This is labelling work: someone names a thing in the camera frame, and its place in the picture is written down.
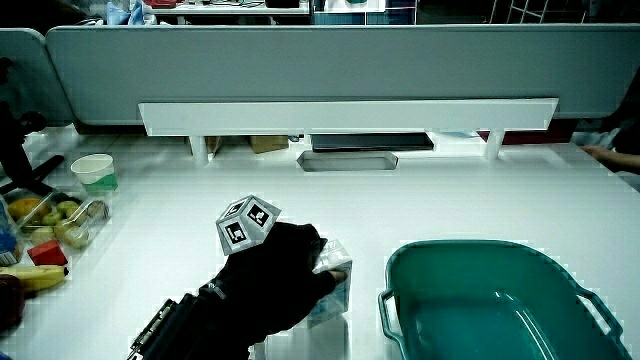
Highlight white desk riser shelf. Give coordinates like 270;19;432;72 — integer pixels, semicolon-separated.
138;97;560;167

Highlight blue white packet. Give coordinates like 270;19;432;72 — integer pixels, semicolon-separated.
0;198;22;267

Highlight black flat keyboard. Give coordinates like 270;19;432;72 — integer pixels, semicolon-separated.
309;132;436;153

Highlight white wire rack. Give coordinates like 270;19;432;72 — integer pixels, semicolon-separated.
488;0;592;25

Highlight red block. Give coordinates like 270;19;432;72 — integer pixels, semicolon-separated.
26;239;69;267

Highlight brown cardboard box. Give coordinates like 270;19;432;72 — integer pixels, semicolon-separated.
249;135;291;155

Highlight grey shallow tray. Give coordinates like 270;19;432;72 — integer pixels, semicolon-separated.
296;150;400;173

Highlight yellow banana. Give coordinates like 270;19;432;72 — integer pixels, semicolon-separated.
0;264;70;293

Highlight teal plastic basin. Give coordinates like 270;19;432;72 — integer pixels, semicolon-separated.
378;239;634;360

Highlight narrow grey desk partition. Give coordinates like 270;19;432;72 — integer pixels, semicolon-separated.
0;28;76;128

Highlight dark red mat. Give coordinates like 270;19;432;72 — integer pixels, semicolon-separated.
476;118;580;146

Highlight white background table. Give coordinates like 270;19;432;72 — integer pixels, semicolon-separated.
148;0;312;17

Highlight wide grey desk partition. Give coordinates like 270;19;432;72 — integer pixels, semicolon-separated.
44;23;640;126

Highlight person's right hand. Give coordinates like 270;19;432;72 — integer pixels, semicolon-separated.
215;194;350;347

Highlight white green paper cup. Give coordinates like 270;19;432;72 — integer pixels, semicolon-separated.
70;153;120;196

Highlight black camera stand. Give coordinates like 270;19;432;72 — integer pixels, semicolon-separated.
0;56;66;197

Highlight brown kiwi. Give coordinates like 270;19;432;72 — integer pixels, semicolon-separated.
86;200;110;222

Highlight clear plastic fruit box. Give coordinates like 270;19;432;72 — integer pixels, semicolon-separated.
5;186;112;252

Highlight white blue milk carton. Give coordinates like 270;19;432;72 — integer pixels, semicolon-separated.
305;238;354;330

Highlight yellow mango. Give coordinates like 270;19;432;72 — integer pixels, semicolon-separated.
7;196;53;222

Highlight blue cloth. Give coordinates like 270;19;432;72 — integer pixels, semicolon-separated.
105;0;157;27

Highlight dark red apple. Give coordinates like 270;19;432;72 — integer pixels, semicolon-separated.
0;274;26;332

